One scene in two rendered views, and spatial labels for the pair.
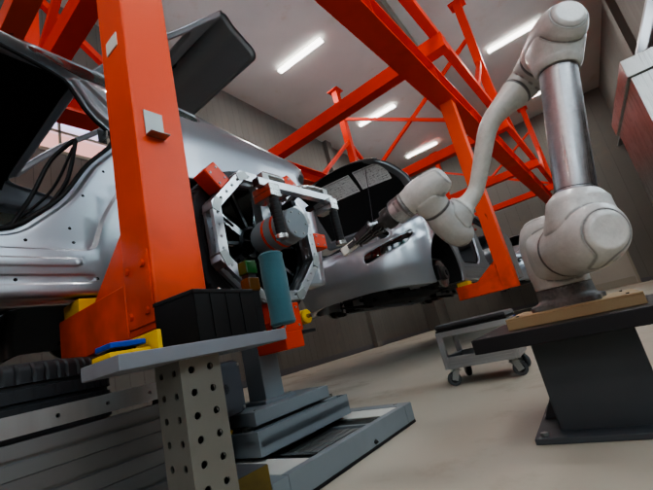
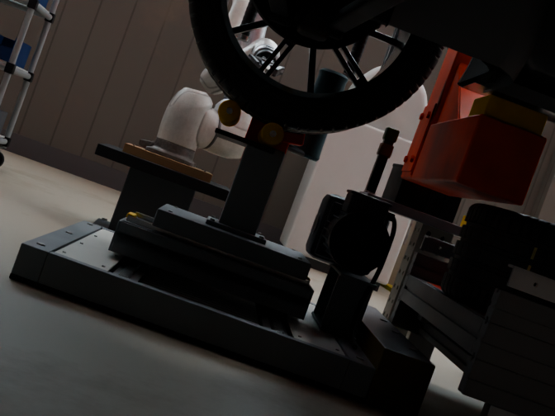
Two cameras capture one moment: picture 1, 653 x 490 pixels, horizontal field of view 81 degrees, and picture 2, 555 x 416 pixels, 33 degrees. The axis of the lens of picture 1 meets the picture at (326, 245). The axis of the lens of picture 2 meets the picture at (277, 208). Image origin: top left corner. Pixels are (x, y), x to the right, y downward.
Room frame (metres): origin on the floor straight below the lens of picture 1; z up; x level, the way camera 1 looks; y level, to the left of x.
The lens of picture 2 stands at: (3.08, 2.31, 0.38)
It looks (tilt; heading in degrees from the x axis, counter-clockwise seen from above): 1 degrees down; 231
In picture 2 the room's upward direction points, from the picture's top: 20 degrees clockwise
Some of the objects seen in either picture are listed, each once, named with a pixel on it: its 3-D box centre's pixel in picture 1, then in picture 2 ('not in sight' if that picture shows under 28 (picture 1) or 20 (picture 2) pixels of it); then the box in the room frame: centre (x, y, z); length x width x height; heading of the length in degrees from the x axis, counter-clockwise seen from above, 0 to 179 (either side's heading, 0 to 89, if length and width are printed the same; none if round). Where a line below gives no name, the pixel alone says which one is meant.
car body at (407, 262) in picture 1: (420, 250); not in sight; (6.19, -1.47, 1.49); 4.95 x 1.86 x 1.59; 144
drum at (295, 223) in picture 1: (279, 231); not in sight; (1.47, 0.17, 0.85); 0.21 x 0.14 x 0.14; 54
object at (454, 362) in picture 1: (483, 345); not in sight; (2.37, -0.75, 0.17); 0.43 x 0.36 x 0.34; 60
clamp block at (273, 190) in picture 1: (266, 193); not in sight; (1.25, 0.16, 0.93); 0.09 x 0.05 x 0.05; 54
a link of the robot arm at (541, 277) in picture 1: (551, 251); (188, 117); (1.21, -0.67, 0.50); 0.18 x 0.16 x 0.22; 175
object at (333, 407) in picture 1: (277, 424); (213, 262); (1.63, 0.35, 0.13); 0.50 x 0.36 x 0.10; 144
